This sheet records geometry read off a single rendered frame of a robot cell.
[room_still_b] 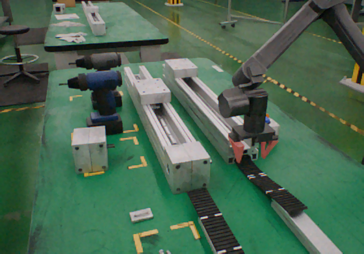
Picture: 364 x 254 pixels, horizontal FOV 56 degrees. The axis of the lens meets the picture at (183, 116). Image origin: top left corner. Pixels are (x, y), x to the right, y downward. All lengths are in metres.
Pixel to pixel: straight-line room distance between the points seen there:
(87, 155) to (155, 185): 0.21
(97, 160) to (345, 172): 0.71
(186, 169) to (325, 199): 0.36
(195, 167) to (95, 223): 0.27
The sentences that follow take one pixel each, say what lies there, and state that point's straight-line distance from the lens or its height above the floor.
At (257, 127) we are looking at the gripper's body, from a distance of 0.91.
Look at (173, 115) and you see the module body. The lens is 1.12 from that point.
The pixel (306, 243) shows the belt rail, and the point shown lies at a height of 0.79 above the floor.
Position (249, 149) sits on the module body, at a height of 0.82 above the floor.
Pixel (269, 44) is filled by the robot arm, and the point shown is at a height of 1.12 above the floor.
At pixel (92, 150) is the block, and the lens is 0.98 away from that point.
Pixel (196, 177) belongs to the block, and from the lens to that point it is 0.89.
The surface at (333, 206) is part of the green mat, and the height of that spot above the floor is 0.78.
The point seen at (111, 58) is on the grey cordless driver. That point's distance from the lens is 1.36.
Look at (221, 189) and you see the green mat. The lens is 0.92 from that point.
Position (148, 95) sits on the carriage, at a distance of 1.20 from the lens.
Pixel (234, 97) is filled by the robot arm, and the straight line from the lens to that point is 0.85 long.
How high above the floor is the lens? 1.33
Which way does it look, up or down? 25 degrees down
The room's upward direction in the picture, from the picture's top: straight up
